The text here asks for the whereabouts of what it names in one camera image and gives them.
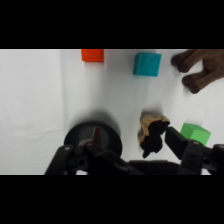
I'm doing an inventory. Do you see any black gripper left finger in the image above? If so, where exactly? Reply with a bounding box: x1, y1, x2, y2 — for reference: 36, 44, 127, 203
44, 126, 144, 176

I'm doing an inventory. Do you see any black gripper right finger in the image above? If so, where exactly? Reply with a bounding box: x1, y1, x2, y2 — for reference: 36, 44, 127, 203
164, 126, 224, 176

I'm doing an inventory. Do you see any red cube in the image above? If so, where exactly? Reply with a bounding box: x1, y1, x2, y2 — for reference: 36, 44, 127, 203
81, 49, 105, 63

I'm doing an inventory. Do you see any green cube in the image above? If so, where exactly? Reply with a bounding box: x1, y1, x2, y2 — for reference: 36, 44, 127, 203
180, 122, 212, 147

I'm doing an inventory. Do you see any black bowl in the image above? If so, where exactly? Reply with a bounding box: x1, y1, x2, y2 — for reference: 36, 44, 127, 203
63, 120, 123, 158

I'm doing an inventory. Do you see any teal cube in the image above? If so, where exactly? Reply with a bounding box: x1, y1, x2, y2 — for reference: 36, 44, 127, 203
132, 51, 163, 78

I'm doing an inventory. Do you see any tan and black plush toy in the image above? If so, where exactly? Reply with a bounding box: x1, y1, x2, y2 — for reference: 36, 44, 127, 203
138, 113, 171, 159

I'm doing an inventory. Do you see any brown plush toy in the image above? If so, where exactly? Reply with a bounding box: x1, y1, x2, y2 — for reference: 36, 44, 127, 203
170, 49, 224, 95

